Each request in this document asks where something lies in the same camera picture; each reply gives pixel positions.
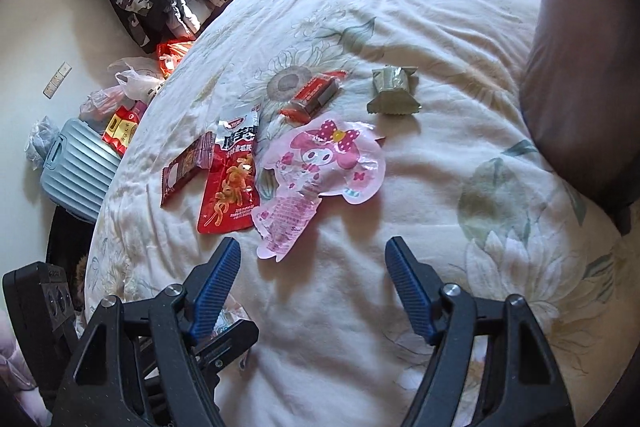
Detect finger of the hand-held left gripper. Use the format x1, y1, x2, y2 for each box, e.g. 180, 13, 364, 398
192, 321, 261, 405

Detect clear snack packet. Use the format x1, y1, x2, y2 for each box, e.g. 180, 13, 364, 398
212, 294, 251, 338

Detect green foil snack packet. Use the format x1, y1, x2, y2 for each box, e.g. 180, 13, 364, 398
366, 64, 423, 116

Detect dark red small packet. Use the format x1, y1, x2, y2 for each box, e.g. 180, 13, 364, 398
160, 132, 216, 208

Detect dark cloth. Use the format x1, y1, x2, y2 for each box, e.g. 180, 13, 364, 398
46, 206, 96, 313

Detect light blue suitcase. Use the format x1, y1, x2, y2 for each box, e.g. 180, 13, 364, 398
39, 117, 124, 223

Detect red plastic bag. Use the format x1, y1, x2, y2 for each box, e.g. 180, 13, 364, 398
155, 39, 196, 78

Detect red brown candy bar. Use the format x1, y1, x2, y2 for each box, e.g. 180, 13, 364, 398
279, 69, 349, 122

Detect red white-topped snack packet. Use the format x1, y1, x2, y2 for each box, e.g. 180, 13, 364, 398
197, 103, 262, 235

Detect pinkish plastic bag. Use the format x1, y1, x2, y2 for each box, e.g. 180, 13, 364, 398
78, 86, 126, 120

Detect floral bed blanket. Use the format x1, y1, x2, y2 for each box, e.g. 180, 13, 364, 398
83, 0, 640, 427

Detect person's left forearm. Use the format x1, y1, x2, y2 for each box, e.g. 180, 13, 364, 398
0, 307, 51, 416

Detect brown black cylindrical appliance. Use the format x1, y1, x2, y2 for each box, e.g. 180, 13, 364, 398
518, 0, 640, 235

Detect white plastic bag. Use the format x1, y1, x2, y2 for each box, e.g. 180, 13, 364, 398
107, 56, 166, 103

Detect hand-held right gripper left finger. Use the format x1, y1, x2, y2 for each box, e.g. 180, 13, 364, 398
52, 236, 242, 427

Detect red yellow gift bag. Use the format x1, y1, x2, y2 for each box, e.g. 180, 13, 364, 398
102, 104, 146, 158

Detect grey plastic bag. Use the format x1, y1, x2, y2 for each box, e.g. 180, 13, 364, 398
24, 116, 61, 170

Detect pink cartoon snack packet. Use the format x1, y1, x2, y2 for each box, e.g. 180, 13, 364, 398
251, 109, 387, 263

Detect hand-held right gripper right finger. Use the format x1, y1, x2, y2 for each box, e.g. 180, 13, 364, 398
384, 235, 576, 427

